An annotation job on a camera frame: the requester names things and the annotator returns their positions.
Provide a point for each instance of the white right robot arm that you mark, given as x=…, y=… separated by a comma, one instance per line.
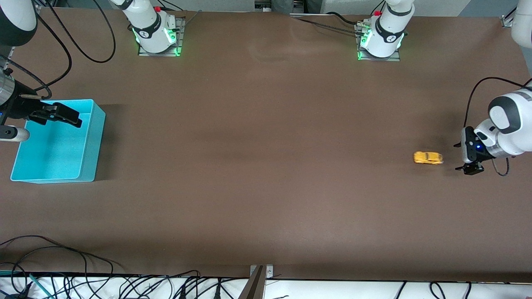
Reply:
x=16, y=20

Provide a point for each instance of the yellow toy beetle car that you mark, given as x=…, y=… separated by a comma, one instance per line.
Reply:
x=428, y=158

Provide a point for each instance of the small metal mounting bracket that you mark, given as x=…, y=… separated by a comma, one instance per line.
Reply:
x=269, y=270

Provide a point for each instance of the metal corner bracket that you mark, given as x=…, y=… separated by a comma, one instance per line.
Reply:
x=507, y=20

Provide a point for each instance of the grey equipment rack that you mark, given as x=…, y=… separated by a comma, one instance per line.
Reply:
x=262, y=4

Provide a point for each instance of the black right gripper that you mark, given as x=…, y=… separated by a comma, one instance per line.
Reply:
x=20, y=106

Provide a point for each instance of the grey metal base plate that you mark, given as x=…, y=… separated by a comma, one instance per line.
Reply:
x=181, y=33
x=384, y=59

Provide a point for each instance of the grey metal bar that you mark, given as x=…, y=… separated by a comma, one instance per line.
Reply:
x=254, y=286

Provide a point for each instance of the teal plastic storage bin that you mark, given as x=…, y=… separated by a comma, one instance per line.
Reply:
x=54, y=158

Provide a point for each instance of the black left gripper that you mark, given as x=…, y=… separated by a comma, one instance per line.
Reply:
x=483, y=155

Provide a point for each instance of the grey trouser legs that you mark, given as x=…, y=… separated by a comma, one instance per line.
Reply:
x=282, y=5

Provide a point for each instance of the silver metal strip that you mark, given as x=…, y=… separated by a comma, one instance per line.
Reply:
x=316, y=15

